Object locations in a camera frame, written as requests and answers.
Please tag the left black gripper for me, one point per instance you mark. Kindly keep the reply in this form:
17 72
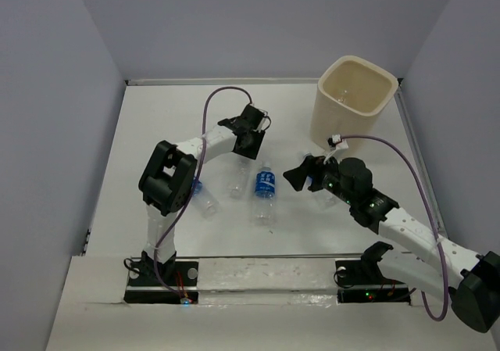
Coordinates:
258 137

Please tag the small blue label bottle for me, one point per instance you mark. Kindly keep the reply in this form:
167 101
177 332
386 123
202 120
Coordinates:
344 96

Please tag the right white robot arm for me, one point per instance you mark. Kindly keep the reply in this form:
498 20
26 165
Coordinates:
439 267

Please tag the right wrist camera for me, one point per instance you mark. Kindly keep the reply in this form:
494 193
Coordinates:
337 146

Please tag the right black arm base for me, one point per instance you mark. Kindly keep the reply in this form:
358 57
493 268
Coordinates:
357 283

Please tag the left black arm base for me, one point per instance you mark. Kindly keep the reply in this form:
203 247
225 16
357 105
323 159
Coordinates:
180 287

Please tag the beige plastic bin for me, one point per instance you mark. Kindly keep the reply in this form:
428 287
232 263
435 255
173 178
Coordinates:
372 89

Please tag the clear unlabeled bottle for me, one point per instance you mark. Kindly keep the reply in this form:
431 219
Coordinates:
238 178

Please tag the leftmost blue label bottle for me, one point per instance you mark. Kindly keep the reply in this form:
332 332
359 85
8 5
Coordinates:
204 201

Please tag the right blue label bottle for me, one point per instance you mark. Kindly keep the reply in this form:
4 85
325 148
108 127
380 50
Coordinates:
323 198

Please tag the center blue label bottle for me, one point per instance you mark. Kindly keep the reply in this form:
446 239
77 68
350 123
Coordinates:
263 210

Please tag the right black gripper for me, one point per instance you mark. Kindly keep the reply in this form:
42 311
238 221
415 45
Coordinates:
312 166

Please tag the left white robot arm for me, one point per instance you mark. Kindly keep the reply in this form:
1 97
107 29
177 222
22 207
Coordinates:
172 173

